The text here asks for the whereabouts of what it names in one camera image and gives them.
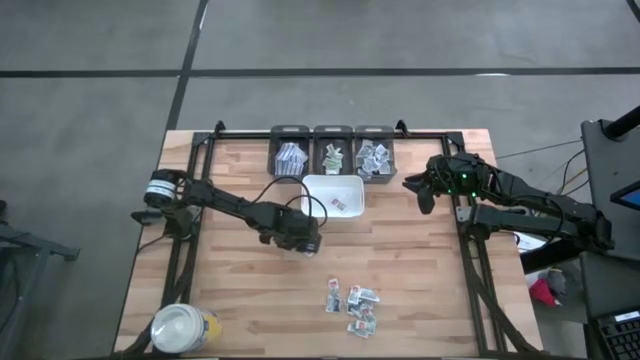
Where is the red cloth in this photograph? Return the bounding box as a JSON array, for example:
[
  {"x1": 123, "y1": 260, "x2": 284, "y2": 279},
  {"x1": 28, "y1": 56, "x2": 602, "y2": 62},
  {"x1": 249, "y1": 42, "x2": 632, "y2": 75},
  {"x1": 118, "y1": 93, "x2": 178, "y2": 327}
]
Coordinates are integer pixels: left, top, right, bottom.
[{"x1": 528, "y1": 277, "x2": 560, "y2": 308}]

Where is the yellow disinfectant wipes canister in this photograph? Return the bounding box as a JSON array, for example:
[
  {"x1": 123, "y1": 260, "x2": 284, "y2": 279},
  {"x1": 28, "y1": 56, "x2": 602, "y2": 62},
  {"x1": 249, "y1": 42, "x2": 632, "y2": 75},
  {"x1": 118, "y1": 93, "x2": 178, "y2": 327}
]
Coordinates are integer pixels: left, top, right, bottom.
[{"x1": 149, "y1": 303, "x2": 223, "y2": 355}]

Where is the grey soft item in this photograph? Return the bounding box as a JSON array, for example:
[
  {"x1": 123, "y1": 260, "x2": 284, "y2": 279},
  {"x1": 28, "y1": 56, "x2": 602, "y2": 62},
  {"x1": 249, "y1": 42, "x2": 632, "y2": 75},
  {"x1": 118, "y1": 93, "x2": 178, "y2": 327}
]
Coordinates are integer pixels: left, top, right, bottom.
[{"x1": 547, "y1": 267, "x2": 569, "y2": 296}]

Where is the black aluminium table frame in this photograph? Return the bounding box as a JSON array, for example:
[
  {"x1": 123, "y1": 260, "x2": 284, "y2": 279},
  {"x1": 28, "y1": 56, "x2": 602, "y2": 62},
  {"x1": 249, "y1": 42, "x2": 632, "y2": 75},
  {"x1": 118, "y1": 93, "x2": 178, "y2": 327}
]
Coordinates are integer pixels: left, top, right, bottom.
[{"x1": 113, "y1": 119, "x2": 539, "y2": 360}]

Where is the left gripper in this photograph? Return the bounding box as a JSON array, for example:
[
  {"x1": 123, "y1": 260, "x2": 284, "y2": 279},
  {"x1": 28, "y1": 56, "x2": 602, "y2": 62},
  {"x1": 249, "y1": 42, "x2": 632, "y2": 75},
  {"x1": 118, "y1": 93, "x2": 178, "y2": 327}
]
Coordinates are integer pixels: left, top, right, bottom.
[{"x1": 259, "y1": 207, "x2": 323, "y2": 258}]

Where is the black metal stand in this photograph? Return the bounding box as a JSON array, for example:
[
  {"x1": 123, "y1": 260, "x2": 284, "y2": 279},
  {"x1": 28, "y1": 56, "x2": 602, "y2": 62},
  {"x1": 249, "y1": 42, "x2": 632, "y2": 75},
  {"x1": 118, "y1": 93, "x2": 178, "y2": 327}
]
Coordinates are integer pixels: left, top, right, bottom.
[{"x1": 0, "y1": 199, "x2": 81, "y2": 360}]

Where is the white plastic bin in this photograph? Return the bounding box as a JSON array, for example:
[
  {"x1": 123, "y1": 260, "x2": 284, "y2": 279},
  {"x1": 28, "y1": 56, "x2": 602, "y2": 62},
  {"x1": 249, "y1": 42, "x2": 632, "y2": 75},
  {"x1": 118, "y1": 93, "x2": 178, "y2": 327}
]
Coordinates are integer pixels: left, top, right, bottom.
[{"x1": 300, "y1": 173, "x2": 366, "y2": 223}]

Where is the black desk beam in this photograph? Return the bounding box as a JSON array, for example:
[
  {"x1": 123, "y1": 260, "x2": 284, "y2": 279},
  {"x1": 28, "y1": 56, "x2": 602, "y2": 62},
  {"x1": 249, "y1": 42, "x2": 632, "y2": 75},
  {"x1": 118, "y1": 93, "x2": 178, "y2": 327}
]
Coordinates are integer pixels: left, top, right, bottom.
[{"x1": 519, "y1": 239, "x2": 596, "y2": 274}]

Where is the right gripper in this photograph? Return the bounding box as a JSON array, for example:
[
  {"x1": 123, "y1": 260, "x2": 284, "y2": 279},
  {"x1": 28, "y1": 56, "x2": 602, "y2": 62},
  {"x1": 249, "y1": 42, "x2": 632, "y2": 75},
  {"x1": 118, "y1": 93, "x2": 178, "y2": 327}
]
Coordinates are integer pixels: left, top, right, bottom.
[{"x1": 402, "y1": 153, "x2": 471, "y2": 215}]

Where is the dark grey storage bin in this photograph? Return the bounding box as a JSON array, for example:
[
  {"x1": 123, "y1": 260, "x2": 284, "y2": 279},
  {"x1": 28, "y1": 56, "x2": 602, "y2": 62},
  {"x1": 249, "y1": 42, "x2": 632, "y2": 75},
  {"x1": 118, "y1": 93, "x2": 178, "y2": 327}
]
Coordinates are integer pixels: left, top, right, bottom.
[
  {"x1": 353, "y1": 124, "x2": 399, "y2": 185},
  {"x1": 267, "y1": 124, "x2": 312, "y2": 185},
  {"x1": 313, "y1": 124, "x2": 355, "y2": 176}
]

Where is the white paper sheet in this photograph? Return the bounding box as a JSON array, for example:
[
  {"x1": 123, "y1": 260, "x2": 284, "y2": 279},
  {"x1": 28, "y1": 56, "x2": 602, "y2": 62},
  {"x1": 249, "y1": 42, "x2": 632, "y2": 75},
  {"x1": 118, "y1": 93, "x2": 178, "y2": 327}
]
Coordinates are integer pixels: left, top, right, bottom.
[{"x1": 517, "y1": 232, "x2": 549, "y2": 254}]

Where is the black keyboard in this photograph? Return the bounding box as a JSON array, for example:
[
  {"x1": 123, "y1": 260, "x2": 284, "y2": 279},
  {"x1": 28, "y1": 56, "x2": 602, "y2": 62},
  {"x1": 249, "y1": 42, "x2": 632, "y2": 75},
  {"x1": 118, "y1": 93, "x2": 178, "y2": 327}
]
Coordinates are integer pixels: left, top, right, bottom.
[{"x1": 594, "y1": 309, "x2": 640, "y2": 360}]

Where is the blue tablet screen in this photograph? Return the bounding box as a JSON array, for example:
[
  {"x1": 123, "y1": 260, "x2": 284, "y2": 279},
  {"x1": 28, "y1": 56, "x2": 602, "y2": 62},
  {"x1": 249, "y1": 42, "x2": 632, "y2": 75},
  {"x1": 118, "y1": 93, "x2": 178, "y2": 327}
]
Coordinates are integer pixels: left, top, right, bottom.
[{"x1": 609, "y1": 179, "x2": 640, "y2": 211}]

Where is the white packet with text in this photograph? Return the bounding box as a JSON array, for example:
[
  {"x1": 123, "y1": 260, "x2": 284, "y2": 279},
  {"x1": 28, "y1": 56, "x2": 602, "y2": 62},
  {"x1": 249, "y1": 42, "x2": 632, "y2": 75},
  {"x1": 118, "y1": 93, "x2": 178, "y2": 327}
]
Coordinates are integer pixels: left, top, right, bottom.
[{"x1": 347, "y1": 319, "x2": 377, "y2": 339}]

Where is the black pole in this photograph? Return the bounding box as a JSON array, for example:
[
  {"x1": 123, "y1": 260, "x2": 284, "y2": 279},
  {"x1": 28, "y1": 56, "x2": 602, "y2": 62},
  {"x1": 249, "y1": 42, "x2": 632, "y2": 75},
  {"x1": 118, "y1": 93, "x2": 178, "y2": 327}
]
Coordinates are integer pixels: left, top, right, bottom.
[{"x1": 602, "y1": 104, "x2": 640, "y2": 141}]

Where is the black side desk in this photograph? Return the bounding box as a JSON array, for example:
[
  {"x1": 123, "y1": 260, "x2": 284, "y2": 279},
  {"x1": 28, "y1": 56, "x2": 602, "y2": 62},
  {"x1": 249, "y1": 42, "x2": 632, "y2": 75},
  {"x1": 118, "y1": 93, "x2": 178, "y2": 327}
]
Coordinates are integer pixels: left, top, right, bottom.
[{"x1": 579, "y1": 118, "x2": 640, "y2": 261}]

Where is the dark low desk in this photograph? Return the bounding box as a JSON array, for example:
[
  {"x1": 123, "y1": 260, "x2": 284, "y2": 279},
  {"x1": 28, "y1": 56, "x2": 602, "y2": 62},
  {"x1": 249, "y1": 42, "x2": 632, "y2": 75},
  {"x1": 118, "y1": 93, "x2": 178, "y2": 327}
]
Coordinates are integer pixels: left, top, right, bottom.
[{"x1": 579, "y1": 249, "x2": 640, "y2": 321}]

